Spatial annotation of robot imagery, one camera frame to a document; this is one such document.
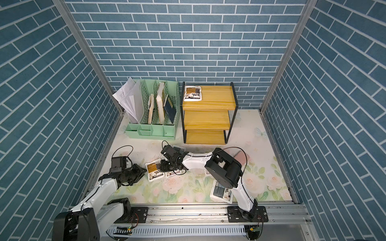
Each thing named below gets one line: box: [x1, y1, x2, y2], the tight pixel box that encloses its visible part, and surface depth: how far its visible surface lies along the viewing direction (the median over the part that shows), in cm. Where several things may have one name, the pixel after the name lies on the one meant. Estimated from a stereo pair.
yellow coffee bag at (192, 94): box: [183, 85, 203, 102], surface depth 81 cm
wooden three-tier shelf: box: [179, 81, 239, 145], surface depth 84 cm
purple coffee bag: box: [164, 169, 186, 178], surface depth 88 cm
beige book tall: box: [156, 81, 165, 125], surface depth 98 cm
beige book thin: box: [147, 93, 155, 125], surface depth 100 cm
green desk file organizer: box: [125, 79, 181, 141], surface depth 105 cm
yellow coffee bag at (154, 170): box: [145, 158, 165, 183], surface depth 88 cm
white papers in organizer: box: [112, 76, 145, 124], surface depth 95 cm
